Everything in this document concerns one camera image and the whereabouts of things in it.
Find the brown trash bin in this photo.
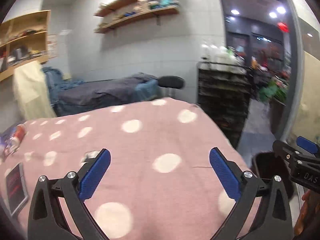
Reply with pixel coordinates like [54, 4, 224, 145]
[251, 152, 295, 200]

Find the person's right hand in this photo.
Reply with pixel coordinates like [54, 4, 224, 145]
[293, 190, 319, 240]

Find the pink polka dot bedsheet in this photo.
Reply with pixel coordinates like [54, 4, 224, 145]
[1, 98, 248, 239]

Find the dark tablet on bed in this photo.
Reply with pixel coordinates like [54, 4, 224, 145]
[5, 163, 29, 218]

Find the massage bed dark blanket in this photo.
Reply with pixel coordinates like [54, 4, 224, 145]
[42, 67, 161, 116]

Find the black tiered trolley cart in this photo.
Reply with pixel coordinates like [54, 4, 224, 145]
[196, 61, 252, 148]

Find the cream garment hanging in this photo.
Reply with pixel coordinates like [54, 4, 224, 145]
[13, 61, 56, 120]

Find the wooden cubby shelf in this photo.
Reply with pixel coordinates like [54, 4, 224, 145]
[1, 10, 51, 81]

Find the wall poster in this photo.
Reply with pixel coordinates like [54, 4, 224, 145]
[47, 34, 58, 59]

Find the wooden wall shelf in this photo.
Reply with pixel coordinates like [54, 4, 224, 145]
[94, 0, 180, 34]

